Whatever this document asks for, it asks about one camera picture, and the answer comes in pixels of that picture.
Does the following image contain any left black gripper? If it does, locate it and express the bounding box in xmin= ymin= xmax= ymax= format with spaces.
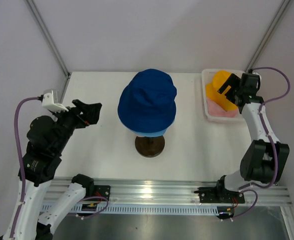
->
xmin=50 ymin=98 xmax=102 ymax=153

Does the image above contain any yellow bucket hat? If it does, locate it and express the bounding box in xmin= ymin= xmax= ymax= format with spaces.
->
xmin=205 ymin=70 xmax=237 ymax=112

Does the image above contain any dark blue bucket hat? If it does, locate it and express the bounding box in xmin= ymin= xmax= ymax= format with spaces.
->
xmin=117 ymin=69 xmax=177 ymax=127

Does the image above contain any light blue bucket hat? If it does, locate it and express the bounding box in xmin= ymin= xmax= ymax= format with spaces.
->
xmin=125 ymin=121 xmax=174 ymax=138

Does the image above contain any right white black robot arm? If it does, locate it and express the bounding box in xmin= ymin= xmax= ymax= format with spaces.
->
xmin=214 ymin=72 xmax=289 ymax=202

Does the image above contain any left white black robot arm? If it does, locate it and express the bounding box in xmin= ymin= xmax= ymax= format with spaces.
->
xmin=2 ymin=95 xmax=102 ymax=240

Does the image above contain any pink hat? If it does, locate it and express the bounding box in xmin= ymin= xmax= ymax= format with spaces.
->
xmin=206 ymin=98 xmax=239 ymax=118

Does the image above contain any white plastic basket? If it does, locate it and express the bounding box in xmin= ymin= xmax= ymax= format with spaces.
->
xmin=201 ymin=69 xmax=245 ymax=124

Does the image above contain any dark wooden round stand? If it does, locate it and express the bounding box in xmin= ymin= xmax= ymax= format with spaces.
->
xmin=135 ymin=135 xmax=165 ymax=158

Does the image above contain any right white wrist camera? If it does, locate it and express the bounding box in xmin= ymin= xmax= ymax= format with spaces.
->
xmin=246 ymin=68 xmax=262 ymax=80

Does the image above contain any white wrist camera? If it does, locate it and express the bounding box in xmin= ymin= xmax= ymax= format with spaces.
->
xmin=246 ymin=68 xmax=262 ymax=80
xmin=41 ymin=89 xmax=69 ymax=113

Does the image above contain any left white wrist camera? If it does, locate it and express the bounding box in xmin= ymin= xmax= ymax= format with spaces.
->
xmin=41 ymin=89 xmax=69 ymax=113

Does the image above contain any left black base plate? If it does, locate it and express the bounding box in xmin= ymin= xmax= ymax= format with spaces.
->
xmin=92 ymin=185 xmax=111 ymax=200

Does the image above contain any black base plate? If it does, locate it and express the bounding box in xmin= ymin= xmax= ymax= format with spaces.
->
xmin=92 ymin=185 xmax=111 ymax=200
xmin=193 ymin=187 xmax=245 ymax=204

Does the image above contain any aluminium mounting rail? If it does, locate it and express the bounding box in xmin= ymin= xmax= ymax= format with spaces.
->
xmin=36 ymin=177 xmax=293 ymax=207

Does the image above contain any left aluminium frame post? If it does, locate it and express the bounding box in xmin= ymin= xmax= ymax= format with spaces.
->
xmin=24 ymin=0 xmax=70 ymax=79

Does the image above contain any aluminium frame post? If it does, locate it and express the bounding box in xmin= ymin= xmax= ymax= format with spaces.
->
xmin=244 ymin=0 xmax=293 ymax=72
xmin=24 ymin=0 xmax=70 ymax=79

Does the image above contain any right aluminium frame post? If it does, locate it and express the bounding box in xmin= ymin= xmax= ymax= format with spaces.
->
xmin=244 ymin=0 xmax=293 ymax=72

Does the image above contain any white slotted cable duct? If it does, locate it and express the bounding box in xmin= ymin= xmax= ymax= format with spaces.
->
xmin=40 ymin=204 xmax=219 ymax=216

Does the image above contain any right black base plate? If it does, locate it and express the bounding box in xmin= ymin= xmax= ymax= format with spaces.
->
xmin=193 ymin=187 xmax=245 ymax=204

